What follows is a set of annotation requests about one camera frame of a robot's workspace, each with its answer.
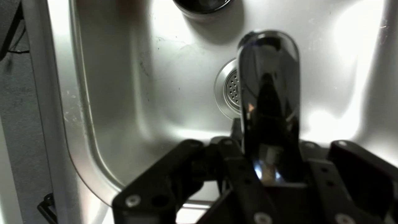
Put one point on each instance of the small black bracket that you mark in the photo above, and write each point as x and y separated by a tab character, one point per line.
49	207

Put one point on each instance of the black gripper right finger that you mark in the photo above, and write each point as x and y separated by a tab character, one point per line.
356	179

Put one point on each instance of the round metal drain strainer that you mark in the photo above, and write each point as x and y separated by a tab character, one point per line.
230	89

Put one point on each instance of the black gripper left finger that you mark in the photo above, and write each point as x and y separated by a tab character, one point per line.
166	187

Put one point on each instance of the stainless steel sink basin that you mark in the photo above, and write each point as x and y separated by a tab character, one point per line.
166	83

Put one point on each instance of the dark round metal cup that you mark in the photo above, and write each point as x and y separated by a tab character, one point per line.
203	6

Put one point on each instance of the chrome tap nozzle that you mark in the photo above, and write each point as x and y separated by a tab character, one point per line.
269	83

